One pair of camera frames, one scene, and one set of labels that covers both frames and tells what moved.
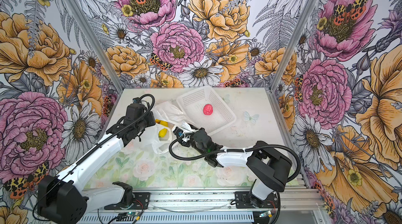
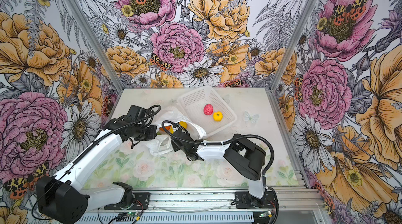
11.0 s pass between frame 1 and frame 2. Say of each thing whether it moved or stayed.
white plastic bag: moved
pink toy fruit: stayed
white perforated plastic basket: stayed
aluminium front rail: stayed
